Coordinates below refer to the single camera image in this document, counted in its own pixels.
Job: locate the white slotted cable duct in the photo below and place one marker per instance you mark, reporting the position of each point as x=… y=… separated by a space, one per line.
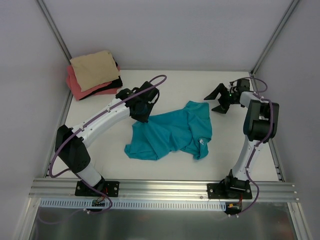
x=130 y=204

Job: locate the right aluminium frame post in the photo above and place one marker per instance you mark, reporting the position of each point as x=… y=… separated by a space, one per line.
x=290 y=10

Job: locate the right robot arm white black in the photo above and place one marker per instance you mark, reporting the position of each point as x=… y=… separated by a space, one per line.
x=260 y=125

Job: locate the aluminium frame post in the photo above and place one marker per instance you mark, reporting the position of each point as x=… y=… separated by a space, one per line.
x=54 y=29
x=290 y=10

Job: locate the beige folded t shirt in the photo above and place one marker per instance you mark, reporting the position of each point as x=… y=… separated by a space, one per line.
x=94 y=69

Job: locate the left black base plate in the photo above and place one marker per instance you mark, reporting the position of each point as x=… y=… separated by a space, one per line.
x=109 y=188

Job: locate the aluminium mounting rail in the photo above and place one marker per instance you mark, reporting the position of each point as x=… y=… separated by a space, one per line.
x=172 y=190

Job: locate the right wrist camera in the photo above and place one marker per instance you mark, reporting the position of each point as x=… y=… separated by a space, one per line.
x=240 y=85

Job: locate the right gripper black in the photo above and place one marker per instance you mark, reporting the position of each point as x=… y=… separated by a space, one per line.
x=225 y=98

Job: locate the black folded t shirt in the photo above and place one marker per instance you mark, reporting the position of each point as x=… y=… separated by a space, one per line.
x=107 y=88

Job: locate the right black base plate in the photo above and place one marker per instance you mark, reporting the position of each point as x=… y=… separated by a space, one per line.
x=220 y=191

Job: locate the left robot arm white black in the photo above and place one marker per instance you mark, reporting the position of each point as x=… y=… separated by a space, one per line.
x=72 y=143

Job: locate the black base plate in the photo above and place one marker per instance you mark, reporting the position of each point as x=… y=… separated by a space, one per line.
x=109 y=188
x=220 y=191

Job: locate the left aluminium frame post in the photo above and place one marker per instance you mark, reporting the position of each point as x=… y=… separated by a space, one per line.
x=54 y=29

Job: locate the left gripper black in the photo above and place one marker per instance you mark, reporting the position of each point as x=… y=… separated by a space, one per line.
x=141 y=115

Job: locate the teal t shirt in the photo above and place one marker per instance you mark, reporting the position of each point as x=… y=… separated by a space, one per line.
x=188 y=130

